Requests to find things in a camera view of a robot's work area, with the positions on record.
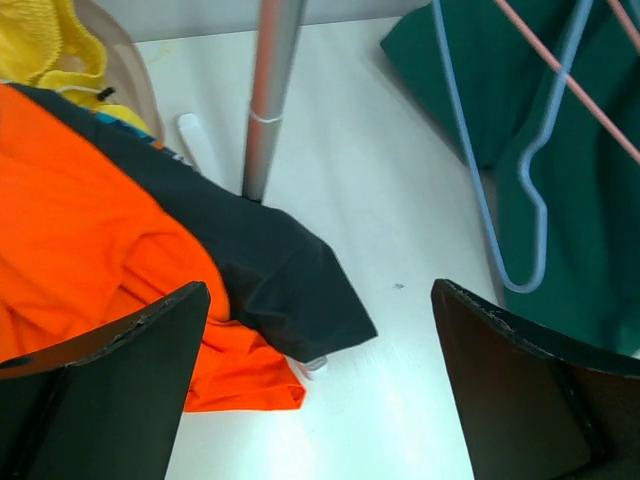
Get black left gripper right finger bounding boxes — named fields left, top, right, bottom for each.
left=431, top=279, right=639, bottom=479

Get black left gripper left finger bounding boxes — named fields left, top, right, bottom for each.
left=1, top=282, right=210, bottom=479

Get dark navy shorts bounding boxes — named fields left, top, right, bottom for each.
left=16, top=85, right=378, bottom=362

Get patterned blue orange shorts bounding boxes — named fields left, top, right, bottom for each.
left=89, top=109, right=196, bottom=171

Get teal green shorts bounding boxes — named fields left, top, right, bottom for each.
left=379, top=0, right=640, bottom=359

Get yellow shorts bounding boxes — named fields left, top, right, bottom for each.
left=1, top=0, right=149, bottom=133

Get pink translucent plastic basket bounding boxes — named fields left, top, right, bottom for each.
left=74, top=1, right=164, bottom=140

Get silver clothes rack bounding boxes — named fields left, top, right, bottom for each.
left=176, top=0, right=328, bottom=381

